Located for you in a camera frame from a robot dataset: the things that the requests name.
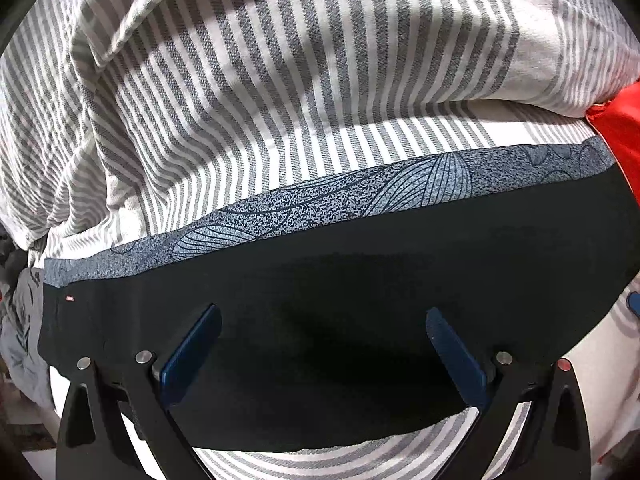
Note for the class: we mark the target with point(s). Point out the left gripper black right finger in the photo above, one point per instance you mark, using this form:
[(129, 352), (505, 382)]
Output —
[(469, 376)]

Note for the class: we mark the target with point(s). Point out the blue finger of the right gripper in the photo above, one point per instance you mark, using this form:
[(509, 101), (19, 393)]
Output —
[(633, 303)]

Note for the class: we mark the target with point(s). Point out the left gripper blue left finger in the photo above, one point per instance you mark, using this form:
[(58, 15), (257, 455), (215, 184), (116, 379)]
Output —
[(181, 358)]

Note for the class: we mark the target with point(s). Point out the black blanket with blue border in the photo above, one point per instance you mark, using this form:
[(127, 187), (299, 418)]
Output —
[(324, 288)]

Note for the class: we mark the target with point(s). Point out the white striped mattress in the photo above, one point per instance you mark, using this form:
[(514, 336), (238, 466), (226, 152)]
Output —
[(534, 411)]

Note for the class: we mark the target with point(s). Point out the grey jacket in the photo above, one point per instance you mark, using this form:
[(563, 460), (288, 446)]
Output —
[(21, 320)]

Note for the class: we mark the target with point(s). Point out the red embroidered pillow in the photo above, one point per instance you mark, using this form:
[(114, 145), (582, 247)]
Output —
[(618, 122)]

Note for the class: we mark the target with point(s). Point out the grey white striped duvet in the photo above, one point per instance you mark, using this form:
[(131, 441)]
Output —
[(126, 118)]

